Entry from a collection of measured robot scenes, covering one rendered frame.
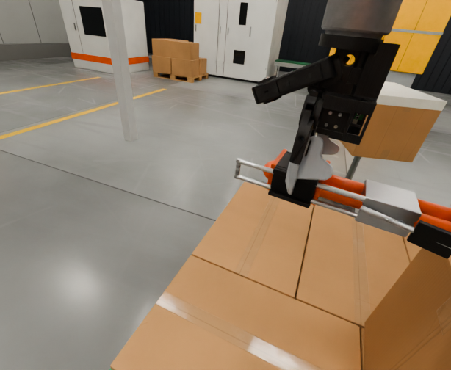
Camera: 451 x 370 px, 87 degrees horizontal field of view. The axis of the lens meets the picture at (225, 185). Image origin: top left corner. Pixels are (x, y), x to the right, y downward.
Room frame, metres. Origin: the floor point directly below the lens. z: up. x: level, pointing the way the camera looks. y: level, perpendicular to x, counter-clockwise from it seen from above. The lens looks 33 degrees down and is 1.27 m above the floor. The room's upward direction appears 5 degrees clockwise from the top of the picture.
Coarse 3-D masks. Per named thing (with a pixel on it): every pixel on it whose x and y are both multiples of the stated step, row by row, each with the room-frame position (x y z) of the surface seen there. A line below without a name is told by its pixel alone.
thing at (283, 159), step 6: (282, 150) 0.40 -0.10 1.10; (282, 156) 0.38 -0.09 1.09; (288, 156) 0.38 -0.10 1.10; (276, 162) 0.35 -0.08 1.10; (282, 162) 0.35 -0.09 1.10; (288, 162) 0.35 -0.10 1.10; (330, 162) 0.37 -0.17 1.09; (270, 174) 0.34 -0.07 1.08; (270, 180) 0.34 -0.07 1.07; (318, 192) 0.31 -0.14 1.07; (312, 204) 0.31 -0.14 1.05
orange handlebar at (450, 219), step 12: (336, 180) 0.34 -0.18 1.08; (348, 180) 0.34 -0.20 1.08; (324, 192) 0.31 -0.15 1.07; (360, 192) 0.32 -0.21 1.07; (348, 204) 0.29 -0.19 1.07; (360, 204) 0.28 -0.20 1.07; (420, 204) 0.29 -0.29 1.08; (432, 204) 0.29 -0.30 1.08; (432, 216) 0.26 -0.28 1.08; (444, 216) 0.28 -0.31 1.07; (444, 228) 0.24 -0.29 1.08
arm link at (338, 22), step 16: (336, 0) 0.32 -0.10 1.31; (352, 0) 0.31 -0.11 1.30; (368, 0) 0.30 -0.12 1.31; (384, 0) 0.30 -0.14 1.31; (400, 0) 0.31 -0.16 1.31; (336, 16) 0.32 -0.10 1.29; (352, 16) 0.31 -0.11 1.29; (368, 16) 0.30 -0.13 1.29; (384, 16) 0.31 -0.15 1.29; (336, 32) 0.32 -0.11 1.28; (352, 32) 0.31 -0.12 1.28; (368, 32) 0.30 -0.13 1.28; (384, 32) 0.31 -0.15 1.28
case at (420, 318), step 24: (432, 264) 0.34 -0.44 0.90; (408, 288) 0.35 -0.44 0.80; (432, 288) 0.30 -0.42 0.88; (384, 312) 0.36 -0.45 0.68; (408, 312) 0.30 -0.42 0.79; (432, 312) 0.26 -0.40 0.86; (384, 336) 0.31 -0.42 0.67; (408, 336) 0.26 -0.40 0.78; (432, 336) 0.22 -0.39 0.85; (384, 360) 0.26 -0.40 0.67; (408, 360) 0.22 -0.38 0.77; (432, 360) 0.19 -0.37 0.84
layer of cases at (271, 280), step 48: (240, 192) 1.05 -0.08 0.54; (240, 240) 0.70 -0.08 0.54; (288, 240) 0.73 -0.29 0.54; (336, 240) 0.76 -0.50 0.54; (384, 240) 0.79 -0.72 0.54; (192, 288) 0.47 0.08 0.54; (240, 288) 0.49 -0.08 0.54; (288, 288) 0.50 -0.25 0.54; (336, 288) 0.52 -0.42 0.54; (384, 288) 0.54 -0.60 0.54; (144, 336) 0.31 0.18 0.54; (192, 336) 0.32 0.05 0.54; (240, 336) 0.33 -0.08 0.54; (288, 336) 0.35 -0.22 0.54; (336, 336) 0.36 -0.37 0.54
